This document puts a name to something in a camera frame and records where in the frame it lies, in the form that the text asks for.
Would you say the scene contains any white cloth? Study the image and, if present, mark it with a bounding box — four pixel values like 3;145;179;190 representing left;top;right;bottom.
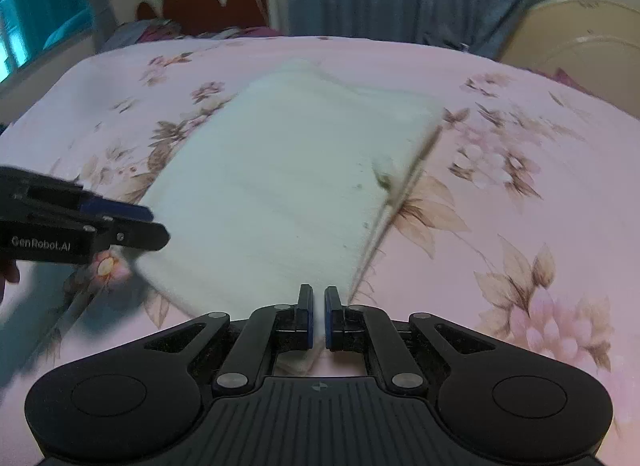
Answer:
134;58;445;378

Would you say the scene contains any cream round headboard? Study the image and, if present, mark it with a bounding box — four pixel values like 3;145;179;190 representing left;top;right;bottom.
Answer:
500;0;640;119

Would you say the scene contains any window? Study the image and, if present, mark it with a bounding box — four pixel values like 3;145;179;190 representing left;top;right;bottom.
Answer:
0;0;97;92

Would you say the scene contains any red scalloped headboard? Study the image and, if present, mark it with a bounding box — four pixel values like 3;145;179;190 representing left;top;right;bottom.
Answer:
135;0;282;39

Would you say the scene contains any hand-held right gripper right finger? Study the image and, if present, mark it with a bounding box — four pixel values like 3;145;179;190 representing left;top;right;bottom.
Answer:
324;286;516;393

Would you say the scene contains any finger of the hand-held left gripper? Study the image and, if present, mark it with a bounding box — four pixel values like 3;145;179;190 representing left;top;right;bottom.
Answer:
82;220;171;253
0;166;154;225

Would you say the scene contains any person's left hand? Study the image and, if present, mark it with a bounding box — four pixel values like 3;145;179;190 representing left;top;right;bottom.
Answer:
0;261;22;307

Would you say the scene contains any pile of magenta clothes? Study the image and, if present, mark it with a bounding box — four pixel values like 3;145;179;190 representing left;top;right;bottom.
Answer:
106;20;281;46

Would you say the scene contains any pink floral bed sheet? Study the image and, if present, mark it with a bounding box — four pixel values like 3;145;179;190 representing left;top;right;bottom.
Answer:
0;36;640;466

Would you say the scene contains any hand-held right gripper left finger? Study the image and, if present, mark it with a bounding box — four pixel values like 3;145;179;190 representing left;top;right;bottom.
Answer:
140;284;316;395

